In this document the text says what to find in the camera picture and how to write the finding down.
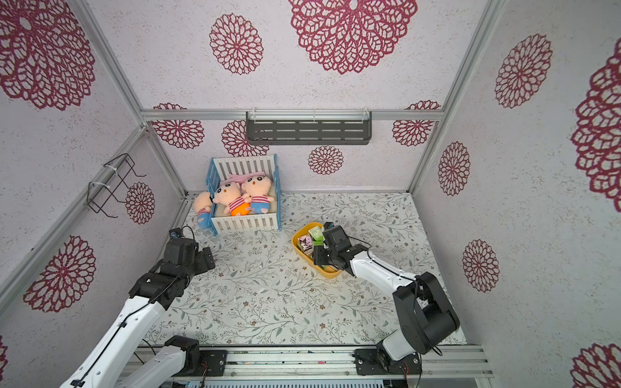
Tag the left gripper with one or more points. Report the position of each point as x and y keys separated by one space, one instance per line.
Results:
x=204 y=266

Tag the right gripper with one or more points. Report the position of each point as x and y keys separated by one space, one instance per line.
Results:
x=322 y=249

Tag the green tissue pack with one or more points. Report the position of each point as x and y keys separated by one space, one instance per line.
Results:
x=316 y=233

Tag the yellow plastic storage box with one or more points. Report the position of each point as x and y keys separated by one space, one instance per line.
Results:
x=329 y=272

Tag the pink kuromi tissue pack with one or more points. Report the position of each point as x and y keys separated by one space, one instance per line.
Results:
x=305 y=243

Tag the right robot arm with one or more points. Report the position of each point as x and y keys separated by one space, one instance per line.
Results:
x=425 y=314

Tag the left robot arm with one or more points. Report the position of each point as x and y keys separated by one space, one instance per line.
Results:
x=150 y=297

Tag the plush doll outside crib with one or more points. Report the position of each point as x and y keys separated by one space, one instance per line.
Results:
x=202 y=206

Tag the plush doll orange shorts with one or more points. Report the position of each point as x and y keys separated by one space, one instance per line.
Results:
x=230 y=198

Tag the plush doll blue shorts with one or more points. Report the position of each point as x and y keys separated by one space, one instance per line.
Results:
x=256 y=192

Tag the blue white toy crib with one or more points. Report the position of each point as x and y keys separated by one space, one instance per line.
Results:
x=222 y=168

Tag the grey wall shelf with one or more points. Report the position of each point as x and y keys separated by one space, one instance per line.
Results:
x=309 y=129

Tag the black wire wall rack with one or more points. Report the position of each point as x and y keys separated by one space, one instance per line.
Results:
x=116 y=173

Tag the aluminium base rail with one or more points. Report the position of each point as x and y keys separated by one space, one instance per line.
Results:
x=314 y=362

